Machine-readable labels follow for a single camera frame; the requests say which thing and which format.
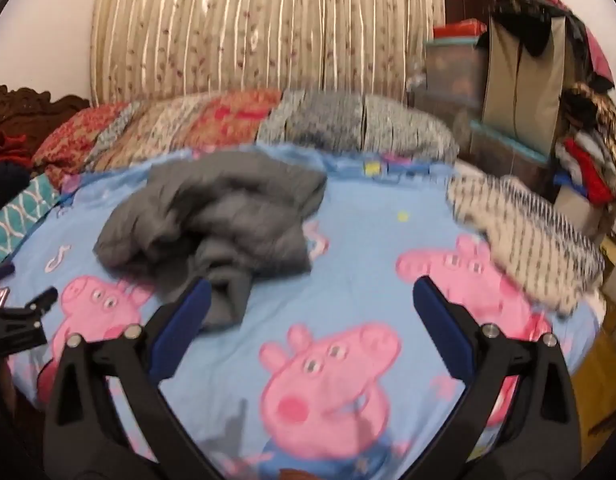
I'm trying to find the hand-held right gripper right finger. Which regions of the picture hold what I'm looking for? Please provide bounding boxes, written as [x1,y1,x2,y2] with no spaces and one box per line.
[412,275,584,480]

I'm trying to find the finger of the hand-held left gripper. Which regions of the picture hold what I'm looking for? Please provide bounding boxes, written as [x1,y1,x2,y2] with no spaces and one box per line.
[0,285,58,361]

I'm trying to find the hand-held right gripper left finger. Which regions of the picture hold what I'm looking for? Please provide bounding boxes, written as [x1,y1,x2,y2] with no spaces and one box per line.
[42,277,223,480]

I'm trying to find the grey padded jacket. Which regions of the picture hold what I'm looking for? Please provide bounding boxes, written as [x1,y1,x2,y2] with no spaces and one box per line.
[92,152,329,333]

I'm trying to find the pile of colourful clothes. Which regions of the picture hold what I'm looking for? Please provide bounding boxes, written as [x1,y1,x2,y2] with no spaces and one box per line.
[553,82,616,241]

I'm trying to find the dark clothes on organizer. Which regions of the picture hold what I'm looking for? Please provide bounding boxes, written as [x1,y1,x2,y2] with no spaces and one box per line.
[493,0,614,86]

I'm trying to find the teal white patterned pillow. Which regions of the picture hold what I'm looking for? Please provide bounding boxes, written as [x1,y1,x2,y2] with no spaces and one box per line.
[0,175,63,268]

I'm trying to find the blue cartoon pig blanket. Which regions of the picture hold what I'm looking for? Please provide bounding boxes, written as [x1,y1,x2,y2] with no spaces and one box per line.
[0,142,606,480]

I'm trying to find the black and white patterned cloth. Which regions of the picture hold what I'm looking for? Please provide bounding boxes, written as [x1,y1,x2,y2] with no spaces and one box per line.
[445,162,606,316]

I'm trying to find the navy knitted cloth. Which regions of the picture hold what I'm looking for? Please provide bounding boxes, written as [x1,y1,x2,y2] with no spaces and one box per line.
[0,162,33,221]

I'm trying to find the clear plastic storage box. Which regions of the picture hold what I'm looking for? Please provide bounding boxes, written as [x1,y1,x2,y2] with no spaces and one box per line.
[413,90,484,161]
[425,19,489,96]
[470,120,554,186]

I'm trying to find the dark red cloth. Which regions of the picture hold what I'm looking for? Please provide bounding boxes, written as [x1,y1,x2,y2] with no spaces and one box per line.
[0,127,38,168]

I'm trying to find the red patchwork quilt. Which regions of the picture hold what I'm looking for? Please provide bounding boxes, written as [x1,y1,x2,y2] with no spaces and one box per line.
[32,89,283,181]

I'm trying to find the grey patterned pillow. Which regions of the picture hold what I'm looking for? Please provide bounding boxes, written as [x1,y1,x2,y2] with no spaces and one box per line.
[258,89,461,163]

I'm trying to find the striped floral curtain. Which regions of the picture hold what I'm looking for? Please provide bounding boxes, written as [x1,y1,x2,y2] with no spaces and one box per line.
[90,0,446,106]

